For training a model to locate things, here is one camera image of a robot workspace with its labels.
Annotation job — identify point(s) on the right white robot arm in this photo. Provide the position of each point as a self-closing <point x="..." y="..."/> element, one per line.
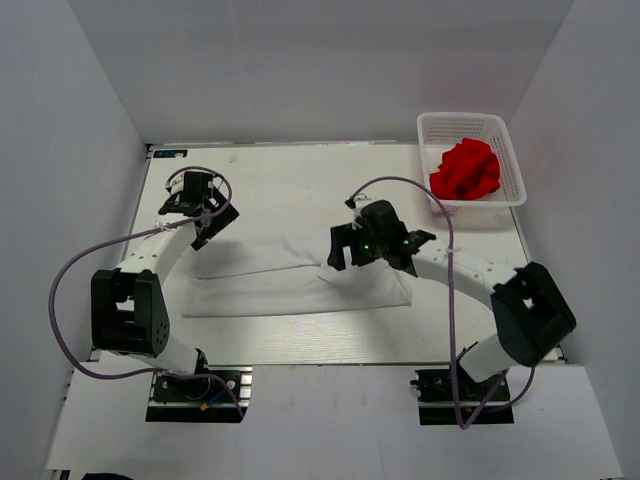
<point x="531" y="315"/>

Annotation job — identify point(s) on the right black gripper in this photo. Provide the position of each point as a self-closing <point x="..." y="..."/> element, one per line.
<point x="343" y="237"/>

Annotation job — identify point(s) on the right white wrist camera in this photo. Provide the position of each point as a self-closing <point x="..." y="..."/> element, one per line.
<point x="357" y="219"/>

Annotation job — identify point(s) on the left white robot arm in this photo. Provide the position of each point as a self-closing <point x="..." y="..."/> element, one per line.
<point x="129" y="315"/>

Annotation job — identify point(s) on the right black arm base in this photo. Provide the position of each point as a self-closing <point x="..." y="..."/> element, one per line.
<point x="436" y="403"/>

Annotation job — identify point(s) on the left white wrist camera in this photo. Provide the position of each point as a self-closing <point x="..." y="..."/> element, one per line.
<point x="174" y="185"/>

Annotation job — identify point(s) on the white t shirt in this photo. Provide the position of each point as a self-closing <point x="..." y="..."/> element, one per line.
<point x="285" y="275"/>

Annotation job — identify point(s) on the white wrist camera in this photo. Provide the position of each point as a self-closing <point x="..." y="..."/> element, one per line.
<point x="357" y="219"/>
<point x="174" y="185"/>

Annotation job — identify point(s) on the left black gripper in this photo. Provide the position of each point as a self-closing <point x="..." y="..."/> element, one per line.
<point x="222" y="219"/>

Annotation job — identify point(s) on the red t shirt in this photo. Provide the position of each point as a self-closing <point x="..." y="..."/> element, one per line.
<point x="467" y="172"/>

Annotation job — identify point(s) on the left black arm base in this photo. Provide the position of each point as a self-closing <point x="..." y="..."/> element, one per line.
<point x="202" y="401"/>

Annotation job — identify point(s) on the blue table label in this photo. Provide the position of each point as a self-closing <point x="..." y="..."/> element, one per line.
<point x="170" y="153"/>

